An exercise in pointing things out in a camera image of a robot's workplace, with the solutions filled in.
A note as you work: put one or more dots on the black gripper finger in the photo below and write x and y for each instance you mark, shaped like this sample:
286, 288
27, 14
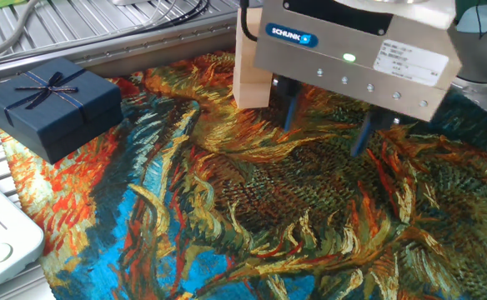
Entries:
289, 100
366, 129

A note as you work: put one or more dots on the grey Schunk gripper body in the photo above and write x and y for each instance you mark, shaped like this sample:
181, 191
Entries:
352, 71

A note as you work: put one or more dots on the light wooden cube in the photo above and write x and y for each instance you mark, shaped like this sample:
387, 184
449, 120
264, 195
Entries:
247, 71
252, 96
245, 46

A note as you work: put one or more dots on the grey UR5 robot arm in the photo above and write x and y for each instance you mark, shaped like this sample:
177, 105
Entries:
483, 46

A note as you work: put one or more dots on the sunflower painting cloth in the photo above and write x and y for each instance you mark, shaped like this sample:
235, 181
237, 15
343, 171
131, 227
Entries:
268, 208

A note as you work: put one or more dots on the navy gift box with ribbon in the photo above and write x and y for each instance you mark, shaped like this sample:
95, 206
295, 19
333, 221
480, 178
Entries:
51, 108

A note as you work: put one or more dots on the white plastic device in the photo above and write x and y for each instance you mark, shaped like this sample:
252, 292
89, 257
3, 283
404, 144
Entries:
1, 233

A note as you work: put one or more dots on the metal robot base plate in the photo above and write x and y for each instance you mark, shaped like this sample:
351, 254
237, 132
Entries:
481, 98

